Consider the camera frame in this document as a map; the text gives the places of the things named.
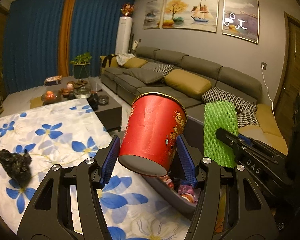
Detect far mustard cushion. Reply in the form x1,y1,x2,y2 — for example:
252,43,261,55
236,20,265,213
123,57,148,69

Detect blue window curtains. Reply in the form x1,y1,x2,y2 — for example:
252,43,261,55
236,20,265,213
2,0,134,94

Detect box on coffee table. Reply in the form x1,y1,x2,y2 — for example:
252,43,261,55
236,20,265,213
44,75,62,86

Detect wall power socket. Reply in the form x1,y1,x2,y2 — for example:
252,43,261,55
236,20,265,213
261,62,267,70

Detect glass teapot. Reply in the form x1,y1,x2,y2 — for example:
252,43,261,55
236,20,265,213
74,85,91,99

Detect sailboat tree painting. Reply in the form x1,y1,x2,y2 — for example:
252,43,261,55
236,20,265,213
162,0,219,33

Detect white standing air conditioner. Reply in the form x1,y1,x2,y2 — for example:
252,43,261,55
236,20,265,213
115,16,133,54

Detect wooden door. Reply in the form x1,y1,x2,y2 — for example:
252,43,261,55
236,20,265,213
275,12,300,144

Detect grey sectional sofa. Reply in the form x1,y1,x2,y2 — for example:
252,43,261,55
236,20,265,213
100,47,288,154

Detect red paper cup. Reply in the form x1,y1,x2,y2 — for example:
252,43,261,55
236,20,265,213
118,92,187,177

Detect grey cushion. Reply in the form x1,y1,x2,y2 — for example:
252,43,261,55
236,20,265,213
123,68,164,85

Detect near patterned cushion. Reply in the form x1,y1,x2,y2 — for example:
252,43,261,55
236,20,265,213
201,87,261,128

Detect grey plastic trash bin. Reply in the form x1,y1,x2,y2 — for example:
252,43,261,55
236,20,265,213
120,119,231,215

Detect pink plastic bag ball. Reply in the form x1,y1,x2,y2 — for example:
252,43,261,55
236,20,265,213
178,184,200,204

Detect orange curtain strip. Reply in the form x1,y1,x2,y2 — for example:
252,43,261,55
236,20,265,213
57,0,76,77

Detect green foam net sleeve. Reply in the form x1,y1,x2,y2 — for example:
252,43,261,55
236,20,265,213
203,101,238,168

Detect potted green plant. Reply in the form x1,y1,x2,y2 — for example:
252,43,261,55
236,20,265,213
70,52,92,79

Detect white charging cable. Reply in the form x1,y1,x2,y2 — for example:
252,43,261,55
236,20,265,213
261,67,276,118

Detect mustard cushion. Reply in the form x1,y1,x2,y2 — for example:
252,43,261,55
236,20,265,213
123,57,148,69
164,69,212,100

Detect red white plastic bag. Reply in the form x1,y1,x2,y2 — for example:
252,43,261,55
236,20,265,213
159,175,174,190

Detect dark coffee table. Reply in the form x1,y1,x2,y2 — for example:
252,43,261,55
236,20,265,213
2,75,123,132

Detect white cloth on sofa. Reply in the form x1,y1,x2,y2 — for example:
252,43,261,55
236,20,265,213
116,53,135,67

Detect black white patterned cushion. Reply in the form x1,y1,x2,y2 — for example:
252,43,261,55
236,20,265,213
142,62,174,77

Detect floral blue white tablecloth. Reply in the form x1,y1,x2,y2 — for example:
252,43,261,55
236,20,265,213
0,99,190,239

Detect right framed painting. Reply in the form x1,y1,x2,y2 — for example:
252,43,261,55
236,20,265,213
222,0,260,44

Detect small landscape painting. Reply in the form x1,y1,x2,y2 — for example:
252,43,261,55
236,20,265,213
143,0,164,29

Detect black plastic bag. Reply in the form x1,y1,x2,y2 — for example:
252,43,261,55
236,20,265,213
0,149,32,188

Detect red flower decoration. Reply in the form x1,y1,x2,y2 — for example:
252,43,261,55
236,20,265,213
120,3,134,17

